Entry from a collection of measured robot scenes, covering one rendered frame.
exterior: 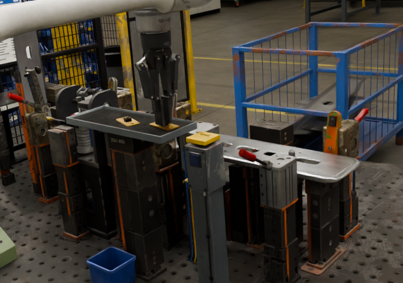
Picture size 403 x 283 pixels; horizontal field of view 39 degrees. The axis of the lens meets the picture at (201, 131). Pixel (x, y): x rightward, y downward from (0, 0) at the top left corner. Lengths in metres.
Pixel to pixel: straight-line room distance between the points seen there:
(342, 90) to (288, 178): 2.12
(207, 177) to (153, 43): 0.35
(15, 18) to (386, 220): 1.32
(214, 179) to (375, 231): 0.70
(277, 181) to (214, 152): 0.19
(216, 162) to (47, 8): 0.52
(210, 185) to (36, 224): 0.92
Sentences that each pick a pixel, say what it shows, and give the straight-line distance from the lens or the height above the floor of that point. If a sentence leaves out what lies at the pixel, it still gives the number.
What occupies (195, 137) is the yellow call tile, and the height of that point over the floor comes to 1.16.
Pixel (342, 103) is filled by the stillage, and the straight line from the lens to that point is 3.59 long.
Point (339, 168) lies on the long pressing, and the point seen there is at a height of 1.00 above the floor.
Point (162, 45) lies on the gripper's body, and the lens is 1.41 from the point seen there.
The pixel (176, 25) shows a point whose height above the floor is 0.90.
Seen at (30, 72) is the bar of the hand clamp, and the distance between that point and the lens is 2.18.
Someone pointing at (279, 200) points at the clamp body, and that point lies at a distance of 1.48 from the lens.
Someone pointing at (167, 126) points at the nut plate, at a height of 1.16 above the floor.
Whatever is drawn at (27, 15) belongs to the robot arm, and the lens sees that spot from 1.25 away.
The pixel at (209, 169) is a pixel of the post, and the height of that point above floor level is 1.09.
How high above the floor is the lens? 1.59
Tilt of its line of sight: 18 degrees down
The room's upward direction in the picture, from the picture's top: 4 degrees counter-clockwise
